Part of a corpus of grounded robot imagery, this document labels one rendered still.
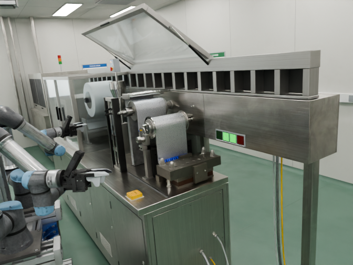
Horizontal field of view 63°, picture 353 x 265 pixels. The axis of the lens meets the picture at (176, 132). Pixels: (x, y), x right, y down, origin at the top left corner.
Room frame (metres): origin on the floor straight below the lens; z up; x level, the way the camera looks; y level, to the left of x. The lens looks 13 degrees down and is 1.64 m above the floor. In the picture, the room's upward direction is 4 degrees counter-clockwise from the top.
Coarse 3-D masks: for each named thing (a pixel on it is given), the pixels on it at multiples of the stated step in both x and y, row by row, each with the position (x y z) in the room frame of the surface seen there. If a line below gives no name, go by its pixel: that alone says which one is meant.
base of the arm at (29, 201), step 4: (28, 192) 1.73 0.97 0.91; (16, 196) 1.71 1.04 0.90; (20, 196) 1.71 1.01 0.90; (24, 196) 1.71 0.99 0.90; (28, 196) 1.73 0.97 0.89; (16, 200) 1.71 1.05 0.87; (20, 200) 1.70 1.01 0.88; (24, 200) 1.71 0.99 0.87; (28, 200) 1.72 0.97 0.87; (32, 200) 1.74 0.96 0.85; (24, 204) 1.70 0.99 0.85; (28, 204) 1.71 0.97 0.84; (32, 204) 1.72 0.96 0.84; (24, 208) 1.69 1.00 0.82
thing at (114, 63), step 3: (111, 60) 2.30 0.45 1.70; (114, 60) 2.28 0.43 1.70; (117, 60) 2.30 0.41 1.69; (111, 63) 2.31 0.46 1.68; (114, 63) 2.28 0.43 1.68; (117, 63) 2.30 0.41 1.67; (111, 66) 2.32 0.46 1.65; (114, 66) 2.28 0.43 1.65; (117, 66) 2.29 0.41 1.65; (111, 69) 2.29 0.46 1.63; (114, 69) 2.28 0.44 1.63; (117, 69) 2.29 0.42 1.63; (111, 72) 2.33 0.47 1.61; (114, 72) 2.29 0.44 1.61
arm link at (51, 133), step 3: (45, 129) 2.04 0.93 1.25; (48, 129) 2.05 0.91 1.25; (51, 129) 2.06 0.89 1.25; (54, 129) 2.07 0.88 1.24; (45, 132) 2.01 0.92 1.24; (48, 132) 2.02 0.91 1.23; (51, 132) 2.04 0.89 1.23; (54, 132) 2.05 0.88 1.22; (48, 135) 2.02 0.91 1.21; (51, 135) 2.04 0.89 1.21; (54, 135) 2.05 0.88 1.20; (51, 138) 2.03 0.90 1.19
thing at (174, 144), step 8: (160, 136) 1.81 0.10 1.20; (168, 136) 1.84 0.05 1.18; (176, 136) 1.87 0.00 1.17; (184, 136) 1.91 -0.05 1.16; (160, 144) 1.80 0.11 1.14; (168, 144) 1.83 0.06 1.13; (176, 144) 1.87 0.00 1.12; (184, 144) 1.91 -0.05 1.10; (160, 152) 1.80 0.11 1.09; (168, 152) 1.83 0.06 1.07; (176, 152) 1.87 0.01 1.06; (184, 152) 1.90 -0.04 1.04
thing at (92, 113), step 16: (48, 80) 3.30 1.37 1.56; (64, 80) 2.70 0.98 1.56; (80, 80) 2.59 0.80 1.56; (96, 80) 2.66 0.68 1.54; (112, 80) 2.75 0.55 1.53; (48, 96) 3.44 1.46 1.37; (64, 96) 2.78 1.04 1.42; (80, 96) 2.58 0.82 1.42; (96, 96) 2.65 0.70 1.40; (112, 96) 2.74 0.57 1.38; (64, 112) 2.87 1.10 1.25; (80, 112) 2.57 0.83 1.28; (96, 112) 2.64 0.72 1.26; (96, 128) 2.63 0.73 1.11; (96, 144) 2.62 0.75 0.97
